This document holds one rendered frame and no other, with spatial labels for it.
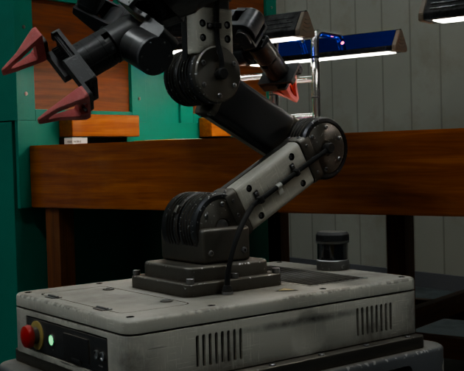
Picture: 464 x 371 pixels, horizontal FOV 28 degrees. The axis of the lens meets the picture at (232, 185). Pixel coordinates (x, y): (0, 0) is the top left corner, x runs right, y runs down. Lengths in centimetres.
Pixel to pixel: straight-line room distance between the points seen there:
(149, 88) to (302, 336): 173
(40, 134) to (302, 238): 302
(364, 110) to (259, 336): 370
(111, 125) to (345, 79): 255
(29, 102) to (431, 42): 261
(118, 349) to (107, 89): 172
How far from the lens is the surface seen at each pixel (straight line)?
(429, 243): 491
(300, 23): 255
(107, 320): 148
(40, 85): 288
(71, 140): 273
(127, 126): 303
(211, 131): 336
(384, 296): 178
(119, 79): 312
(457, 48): 478
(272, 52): 222
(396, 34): 305
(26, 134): 282
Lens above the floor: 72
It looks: 2 degrees down
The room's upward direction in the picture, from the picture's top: 2 degrees counter-clockwise
